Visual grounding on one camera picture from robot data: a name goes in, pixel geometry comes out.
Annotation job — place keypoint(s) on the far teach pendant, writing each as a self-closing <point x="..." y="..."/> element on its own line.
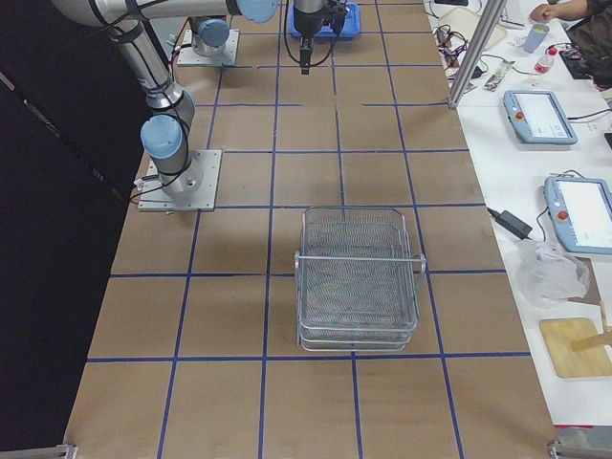
<point x="537" y="118"/>

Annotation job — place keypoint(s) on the aluminium frame post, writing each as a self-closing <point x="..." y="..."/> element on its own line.
<point x="482" y="33"/>

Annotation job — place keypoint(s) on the wire mesh shelf rack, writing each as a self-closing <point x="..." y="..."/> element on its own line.
<point x="356" y="280"/>

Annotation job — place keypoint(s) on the black power adapter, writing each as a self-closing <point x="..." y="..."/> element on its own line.
<point x="511" y="223"/>

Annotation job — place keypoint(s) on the wooden board stand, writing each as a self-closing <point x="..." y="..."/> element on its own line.
<point x="575" y="346"/>

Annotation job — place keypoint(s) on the clear plastic bag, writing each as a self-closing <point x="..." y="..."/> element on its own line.
<point x="547" y="270"/>

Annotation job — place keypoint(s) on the blue plastic tray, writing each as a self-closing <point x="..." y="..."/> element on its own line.
<point x="351" y="27"/>

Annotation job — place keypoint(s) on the near teach pendant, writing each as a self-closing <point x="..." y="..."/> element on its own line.
<point x="580" y="211"/>

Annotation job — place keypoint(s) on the plastic drink bottle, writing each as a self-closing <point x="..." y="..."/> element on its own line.
<point x="545" y="62"/>

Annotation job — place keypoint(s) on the teach pendant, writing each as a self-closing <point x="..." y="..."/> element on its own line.
<point x="537" y="118"/>
<point x="580" y="211"/>

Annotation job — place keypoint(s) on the blue cup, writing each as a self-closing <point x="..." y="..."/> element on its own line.
<point x="535" y="37"/>

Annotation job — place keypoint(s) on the beige plastic tray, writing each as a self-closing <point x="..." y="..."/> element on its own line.
<point x="464" y="21"/>

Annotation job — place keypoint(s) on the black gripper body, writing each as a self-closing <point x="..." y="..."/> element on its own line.
<point x="304" y="22"/>

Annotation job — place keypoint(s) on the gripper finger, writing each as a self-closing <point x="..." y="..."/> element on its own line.
<point x="305" y="55"/>

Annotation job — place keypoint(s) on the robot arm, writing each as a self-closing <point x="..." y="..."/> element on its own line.
<point x="209" y="34"/>
<point x="165" y="135"/>

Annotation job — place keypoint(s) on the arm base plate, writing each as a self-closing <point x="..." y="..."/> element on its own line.
<point x="196" y="188"/>
<point x="227" y="58"/>

